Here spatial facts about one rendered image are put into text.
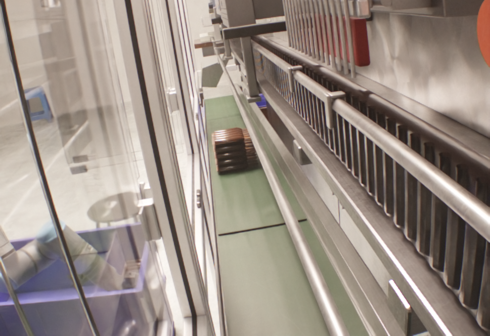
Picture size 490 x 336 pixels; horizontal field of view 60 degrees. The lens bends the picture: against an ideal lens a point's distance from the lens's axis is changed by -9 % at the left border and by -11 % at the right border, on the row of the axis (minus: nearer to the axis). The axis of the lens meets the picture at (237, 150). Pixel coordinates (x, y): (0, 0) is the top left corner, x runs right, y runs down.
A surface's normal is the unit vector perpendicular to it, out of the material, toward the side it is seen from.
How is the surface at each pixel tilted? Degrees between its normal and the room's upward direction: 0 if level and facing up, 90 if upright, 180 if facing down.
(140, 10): 90
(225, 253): 2
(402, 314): 90
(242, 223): 2
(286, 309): 2
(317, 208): 55
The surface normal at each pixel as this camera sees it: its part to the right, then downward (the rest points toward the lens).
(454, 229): -0.84, 0.29
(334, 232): -0.89, -0.41
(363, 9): 0.09, 0.30
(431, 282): -0.15, -0.94
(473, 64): -0.99, 0.17
